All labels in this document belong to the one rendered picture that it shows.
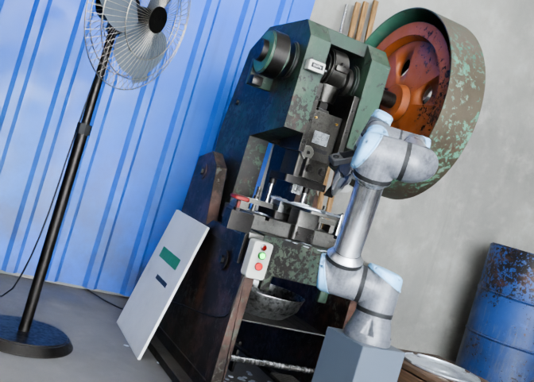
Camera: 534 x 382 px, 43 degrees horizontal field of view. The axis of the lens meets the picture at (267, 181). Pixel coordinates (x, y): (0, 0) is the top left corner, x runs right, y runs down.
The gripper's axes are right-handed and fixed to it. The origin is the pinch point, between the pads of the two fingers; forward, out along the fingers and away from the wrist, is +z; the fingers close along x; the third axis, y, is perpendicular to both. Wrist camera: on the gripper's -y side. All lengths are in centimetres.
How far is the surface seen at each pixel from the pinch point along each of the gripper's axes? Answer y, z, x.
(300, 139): -7.2, -6.8, 25.3
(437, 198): 180, 40, 125
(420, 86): 40, -42, 35
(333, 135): 8.3, -11.4, 29.0
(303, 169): -2.3, 3.3, 20.6
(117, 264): -21, 123, 103
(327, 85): 1.4, -27.2, 40.1
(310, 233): 4.1, 21.6, 3.7
